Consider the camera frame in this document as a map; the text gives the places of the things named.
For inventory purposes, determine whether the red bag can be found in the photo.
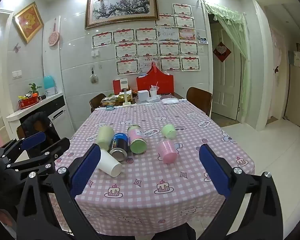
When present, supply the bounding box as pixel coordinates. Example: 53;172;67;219
136;62;175;97

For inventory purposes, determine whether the blue metal can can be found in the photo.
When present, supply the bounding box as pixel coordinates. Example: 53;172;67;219
109;132;128;162

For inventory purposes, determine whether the pink can with green lid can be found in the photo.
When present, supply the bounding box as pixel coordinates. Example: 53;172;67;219
127;124;148;155

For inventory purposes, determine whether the red diamond door decoration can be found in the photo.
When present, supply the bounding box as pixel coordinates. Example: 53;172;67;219
213;42;232;63

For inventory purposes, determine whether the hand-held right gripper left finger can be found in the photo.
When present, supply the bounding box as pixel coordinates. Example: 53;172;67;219
16;144;103;240

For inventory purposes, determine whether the framed blossom painting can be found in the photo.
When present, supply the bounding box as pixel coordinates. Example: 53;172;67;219
84;0;160;29

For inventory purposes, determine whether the cream cup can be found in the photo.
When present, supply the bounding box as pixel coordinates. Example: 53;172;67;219
94;126;115;152

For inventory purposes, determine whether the clear food container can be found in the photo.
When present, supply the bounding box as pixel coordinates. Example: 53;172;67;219
101;96;119;107

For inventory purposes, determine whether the white square box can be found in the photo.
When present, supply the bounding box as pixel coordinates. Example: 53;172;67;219
137;89;149;102

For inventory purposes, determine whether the green cup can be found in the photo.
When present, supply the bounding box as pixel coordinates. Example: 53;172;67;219
161;124;177;139

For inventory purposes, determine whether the white desk lamp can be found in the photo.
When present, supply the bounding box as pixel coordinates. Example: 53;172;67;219
120;79;132;107

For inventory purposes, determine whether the green door curtain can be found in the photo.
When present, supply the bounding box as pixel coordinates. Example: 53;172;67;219
204;2;248;117

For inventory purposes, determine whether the pink cup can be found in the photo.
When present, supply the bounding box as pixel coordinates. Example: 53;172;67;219
156;139;178;164

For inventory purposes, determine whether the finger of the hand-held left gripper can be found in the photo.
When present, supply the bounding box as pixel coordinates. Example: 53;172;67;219
7;137;71;175
0;131;47;160

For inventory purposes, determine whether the brown wooden chair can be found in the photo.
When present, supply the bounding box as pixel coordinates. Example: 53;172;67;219
89;93;107;113
186;87;213;117

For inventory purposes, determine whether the red tray with toys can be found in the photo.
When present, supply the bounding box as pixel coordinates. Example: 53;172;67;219
18;94;46;110

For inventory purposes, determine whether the pink round wall ornament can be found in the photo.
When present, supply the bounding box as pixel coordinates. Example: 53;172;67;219
48;17;60;47

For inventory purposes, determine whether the blue humidifier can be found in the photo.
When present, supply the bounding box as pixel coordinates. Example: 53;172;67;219
43;75;57;97

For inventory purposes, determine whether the small potted plant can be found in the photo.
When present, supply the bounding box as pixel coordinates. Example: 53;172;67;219
28;83;42;98

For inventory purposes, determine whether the dark cloth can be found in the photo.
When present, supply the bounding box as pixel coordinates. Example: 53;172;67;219
133;222;198;240

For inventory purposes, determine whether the pink checked tablecloth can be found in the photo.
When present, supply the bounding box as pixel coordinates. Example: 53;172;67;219
48;99;255;238

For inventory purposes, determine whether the black padded jacket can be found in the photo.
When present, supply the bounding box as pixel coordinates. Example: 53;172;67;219
16;111;61;157

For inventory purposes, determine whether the white cup with straws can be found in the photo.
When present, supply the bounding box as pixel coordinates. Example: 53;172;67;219
149;82;160;99

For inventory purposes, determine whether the group of wall certificates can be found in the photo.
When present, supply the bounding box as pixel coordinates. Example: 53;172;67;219
91;4;201;76

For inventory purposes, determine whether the white leaning panel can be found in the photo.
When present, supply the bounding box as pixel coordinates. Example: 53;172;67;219
283;51;300;128

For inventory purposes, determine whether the red and white box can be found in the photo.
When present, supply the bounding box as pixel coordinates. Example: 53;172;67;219
112;79;129;95

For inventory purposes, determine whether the white side cabinet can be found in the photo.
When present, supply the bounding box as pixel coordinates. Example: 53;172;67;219
6;92;75;140

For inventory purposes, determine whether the gold framed picture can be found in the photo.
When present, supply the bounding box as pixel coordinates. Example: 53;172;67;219
13;1;44;44

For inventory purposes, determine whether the white paper cup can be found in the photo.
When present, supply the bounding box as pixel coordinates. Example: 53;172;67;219
97;149;123;178

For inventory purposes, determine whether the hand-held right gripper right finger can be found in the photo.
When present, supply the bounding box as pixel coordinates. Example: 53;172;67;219
197;144;284;240

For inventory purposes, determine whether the white door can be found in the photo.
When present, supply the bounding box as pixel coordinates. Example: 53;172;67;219
210;22;242;120

